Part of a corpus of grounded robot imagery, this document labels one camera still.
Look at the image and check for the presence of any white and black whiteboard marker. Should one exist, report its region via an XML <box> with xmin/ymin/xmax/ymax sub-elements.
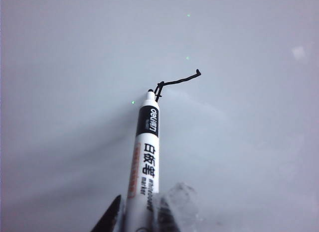
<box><xmin>124</xmin><ymin>88</ymin><xmax>164</xmax><ymax>232</ymax></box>

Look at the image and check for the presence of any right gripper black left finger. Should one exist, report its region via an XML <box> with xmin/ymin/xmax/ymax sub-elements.
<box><xmin>90</xmin><ymin>194</ymin><xmax>123</xmax><ymax>232</ymax></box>

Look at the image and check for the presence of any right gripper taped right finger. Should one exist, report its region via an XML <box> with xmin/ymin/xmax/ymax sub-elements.
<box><xmin>154</xmin><ymin>182</ymin><xmax>208</xmax><ymax>232</ymax></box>

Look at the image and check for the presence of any white whiteboard with black frame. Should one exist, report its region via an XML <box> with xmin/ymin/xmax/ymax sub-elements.
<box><xmin>0</xmin><ymin>0</ymin><xmax>319</xmax><ymax>232</ymax></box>

